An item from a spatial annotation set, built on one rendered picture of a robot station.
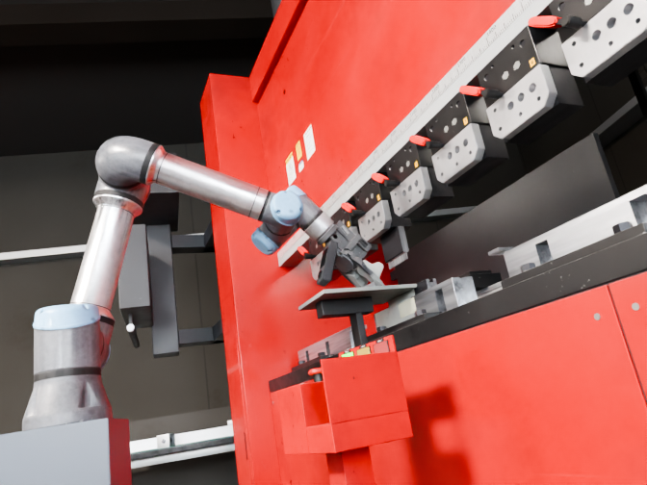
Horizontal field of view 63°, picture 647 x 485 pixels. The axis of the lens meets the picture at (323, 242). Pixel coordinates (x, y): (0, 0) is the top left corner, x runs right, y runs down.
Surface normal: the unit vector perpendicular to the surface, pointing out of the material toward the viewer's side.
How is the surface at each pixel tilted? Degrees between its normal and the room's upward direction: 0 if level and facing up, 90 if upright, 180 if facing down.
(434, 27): 90
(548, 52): 90
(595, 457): 90
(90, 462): 90
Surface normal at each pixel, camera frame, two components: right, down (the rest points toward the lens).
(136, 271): 0.26, -0.33
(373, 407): 0.47, -0.34
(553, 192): -0.91, 0.02
